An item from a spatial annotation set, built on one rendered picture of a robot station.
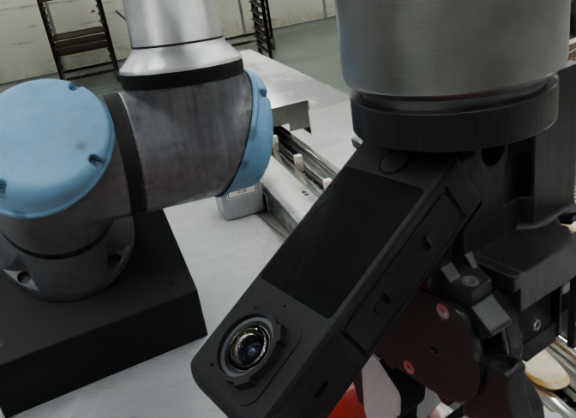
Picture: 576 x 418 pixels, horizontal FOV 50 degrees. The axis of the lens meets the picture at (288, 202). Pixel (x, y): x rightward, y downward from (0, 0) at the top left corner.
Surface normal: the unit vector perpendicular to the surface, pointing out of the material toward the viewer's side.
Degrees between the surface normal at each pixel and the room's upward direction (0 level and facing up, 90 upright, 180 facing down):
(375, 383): 90
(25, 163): 44
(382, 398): 90
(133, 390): 0
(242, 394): 31
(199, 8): 87
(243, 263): 0
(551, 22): 91
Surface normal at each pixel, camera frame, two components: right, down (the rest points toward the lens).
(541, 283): 0.57, 0.26
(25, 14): 0.33, 0.35
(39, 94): 0.10, -0.40
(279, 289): -0.54, -0.60
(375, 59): -0.75, 0.37
